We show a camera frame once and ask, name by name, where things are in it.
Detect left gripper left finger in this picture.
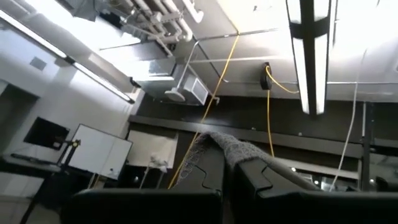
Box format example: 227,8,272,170
60,146,225,224

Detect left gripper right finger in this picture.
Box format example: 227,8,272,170
233,157,398,224

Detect plain dark grey towel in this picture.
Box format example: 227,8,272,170
177,130,321,191

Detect white crumpled sheet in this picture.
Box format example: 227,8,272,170
148,154,170,174

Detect white board panel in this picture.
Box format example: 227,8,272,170
63,123,134,181

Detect black monitor screen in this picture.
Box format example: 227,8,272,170
23,116,71,151

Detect long ceiling strip light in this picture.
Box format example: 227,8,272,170
0,9,137,105

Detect bright ceiling light panel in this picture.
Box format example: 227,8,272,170
285,0,339,116

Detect white ceiling pipes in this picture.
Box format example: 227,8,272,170
123,0,205,44

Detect thin yellow cord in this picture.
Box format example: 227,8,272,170
264,65,300,157

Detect black camera stand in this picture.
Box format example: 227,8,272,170
57,139,82,170

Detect black vertical post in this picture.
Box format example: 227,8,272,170
361,101,375,191

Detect white hanging cable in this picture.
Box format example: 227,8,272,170
328,48,369,191

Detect silver air duct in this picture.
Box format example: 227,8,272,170
133,57,210,106

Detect black cable reel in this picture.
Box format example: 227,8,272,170
259,62,273,91

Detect yellow cable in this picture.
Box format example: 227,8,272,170
167,29,241,190

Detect grey wall vent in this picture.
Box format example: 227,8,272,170
29,56,48,72

